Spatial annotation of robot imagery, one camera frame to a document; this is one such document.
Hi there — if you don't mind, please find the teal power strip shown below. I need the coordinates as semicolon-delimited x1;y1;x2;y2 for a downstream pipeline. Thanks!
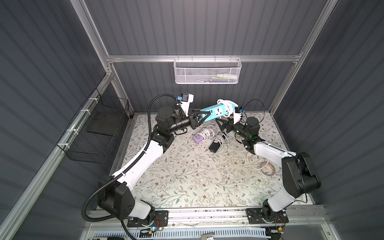
201;99;239;122

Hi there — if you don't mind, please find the white cord of black strip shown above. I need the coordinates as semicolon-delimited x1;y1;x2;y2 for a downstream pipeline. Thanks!
213;131;227;148

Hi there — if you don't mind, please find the white cord of teal strip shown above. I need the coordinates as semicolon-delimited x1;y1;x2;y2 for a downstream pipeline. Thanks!
216;98;271;170

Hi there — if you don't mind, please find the black power strip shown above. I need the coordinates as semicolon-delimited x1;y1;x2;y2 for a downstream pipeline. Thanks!
209;141;222;153

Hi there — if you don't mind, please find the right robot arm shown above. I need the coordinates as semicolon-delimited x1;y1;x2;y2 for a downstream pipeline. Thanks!
216;117;321;224

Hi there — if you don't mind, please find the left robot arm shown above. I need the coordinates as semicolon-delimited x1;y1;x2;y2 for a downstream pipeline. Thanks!
97;107;212;224

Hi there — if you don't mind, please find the purple power strip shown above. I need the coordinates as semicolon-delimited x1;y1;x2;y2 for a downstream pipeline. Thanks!
193;134;205;145

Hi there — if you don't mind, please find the clear tape roll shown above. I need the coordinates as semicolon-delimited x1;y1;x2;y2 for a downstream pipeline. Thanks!
260;162;276;177

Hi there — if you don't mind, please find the black pad in black basket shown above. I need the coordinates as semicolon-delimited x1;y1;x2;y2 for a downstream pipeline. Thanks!
87;113;121;137

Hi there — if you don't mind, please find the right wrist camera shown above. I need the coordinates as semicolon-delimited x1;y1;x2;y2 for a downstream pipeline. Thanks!
233;107;243;124

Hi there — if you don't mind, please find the white cord of purple strip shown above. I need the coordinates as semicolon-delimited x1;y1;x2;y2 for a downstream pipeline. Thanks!
196;124;216;141

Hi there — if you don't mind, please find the white wire wall basket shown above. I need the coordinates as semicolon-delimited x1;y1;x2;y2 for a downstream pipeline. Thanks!
173;57;242;85

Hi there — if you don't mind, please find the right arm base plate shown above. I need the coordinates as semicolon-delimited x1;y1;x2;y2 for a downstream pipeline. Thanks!
245;207;289;225

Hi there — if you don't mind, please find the black corrugated cable conduit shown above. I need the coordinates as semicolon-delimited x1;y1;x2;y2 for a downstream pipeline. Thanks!
81;93;181;240

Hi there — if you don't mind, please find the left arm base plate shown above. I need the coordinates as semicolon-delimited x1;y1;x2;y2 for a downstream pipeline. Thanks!
127;210;169;228

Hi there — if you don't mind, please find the black wire wall basket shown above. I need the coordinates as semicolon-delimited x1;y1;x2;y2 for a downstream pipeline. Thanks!
58;87;131;164

